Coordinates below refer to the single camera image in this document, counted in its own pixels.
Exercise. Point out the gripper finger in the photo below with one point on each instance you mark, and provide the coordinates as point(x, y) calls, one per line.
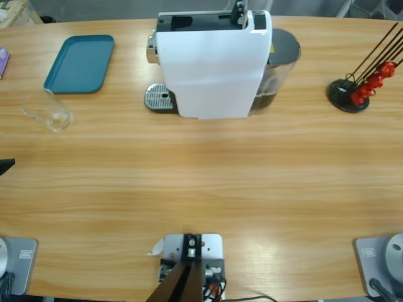
point(5, 164)

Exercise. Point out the clear drinking glass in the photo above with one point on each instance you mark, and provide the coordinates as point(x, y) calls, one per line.
point(58, 121)

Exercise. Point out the grey coffee machine lever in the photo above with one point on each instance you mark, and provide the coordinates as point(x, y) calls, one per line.
point(236, 12)

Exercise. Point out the white capsule coffee machine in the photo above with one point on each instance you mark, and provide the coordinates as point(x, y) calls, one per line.
point(207, 69)

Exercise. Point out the red coffee capsule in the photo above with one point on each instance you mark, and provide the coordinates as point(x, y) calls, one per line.
point(375, 81)
point(356, 98)
point(365, 90)
point(388, 69)

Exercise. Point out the purple packet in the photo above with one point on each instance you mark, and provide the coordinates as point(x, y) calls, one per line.
point(3, 61)

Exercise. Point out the teal plastic tray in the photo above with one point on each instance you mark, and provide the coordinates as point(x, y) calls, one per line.
point(78, 64)

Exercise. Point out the wooden crate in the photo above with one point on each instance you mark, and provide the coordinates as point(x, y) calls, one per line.
point(19, 12)

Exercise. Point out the white paper tag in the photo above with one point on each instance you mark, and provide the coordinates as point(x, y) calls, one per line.
point(156, 248)

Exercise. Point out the clear water tank dark lid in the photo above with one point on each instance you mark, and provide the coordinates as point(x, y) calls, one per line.
point(283, 44)

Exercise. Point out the black capsule holder with rods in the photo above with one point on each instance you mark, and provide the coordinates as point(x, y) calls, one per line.
point(338, 91)

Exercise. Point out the clear plastic bin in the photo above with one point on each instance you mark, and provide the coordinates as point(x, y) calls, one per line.
point(393, 7)

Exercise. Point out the grey base plate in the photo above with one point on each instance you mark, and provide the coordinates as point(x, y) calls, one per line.
point(22, 267)
point(366, 267)

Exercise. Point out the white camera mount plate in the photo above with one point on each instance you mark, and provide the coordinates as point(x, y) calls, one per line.
point(211, 243)

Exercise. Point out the white frame leg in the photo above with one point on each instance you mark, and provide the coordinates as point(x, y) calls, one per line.
point(343, 7)

